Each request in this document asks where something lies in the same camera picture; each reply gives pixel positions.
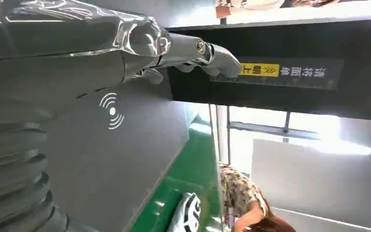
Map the grey metal crossbar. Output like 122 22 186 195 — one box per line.
229 110 321 142

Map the white bag with black print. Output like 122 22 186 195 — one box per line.
167 192 202 232

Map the grey partition panel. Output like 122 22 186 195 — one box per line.
250 138 371 232

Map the silver metal post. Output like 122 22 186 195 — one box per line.
215 105 231 164

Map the black scanner frame beam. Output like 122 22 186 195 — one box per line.
165 18 371 123

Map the person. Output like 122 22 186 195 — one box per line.
219 162 298 232

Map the orange-brown parcel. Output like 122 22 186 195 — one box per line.
215 5 233 19

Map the yellow and black instruction label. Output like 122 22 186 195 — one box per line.
210 58 345 91

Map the grey platform with wave symbol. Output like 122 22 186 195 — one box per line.
40 72 191 232

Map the ribbed grey left arm sleeve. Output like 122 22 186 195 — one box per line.
0 104 72 232

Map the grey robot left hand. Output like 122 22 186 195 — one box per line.
0 0 243 113

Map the white parcel with black print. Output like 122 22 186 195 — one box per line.
216 0 285 10

